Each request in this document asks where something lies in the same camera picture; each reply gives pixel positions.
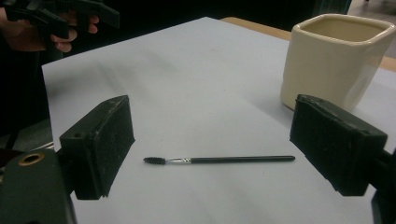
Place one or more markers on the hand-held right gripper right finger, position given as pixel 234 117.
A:
pixel 336 146

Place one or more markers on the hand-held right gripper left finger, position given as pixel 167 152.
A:
pixel 99 149

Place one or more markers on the cream ceramic cup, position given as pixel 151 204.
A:
pixel 330 62

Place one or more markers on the white table cover sheet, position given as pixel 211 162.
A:
pixel 202 93

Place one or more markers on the black eyebrow brush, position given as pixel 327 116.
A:
pixel 224 160

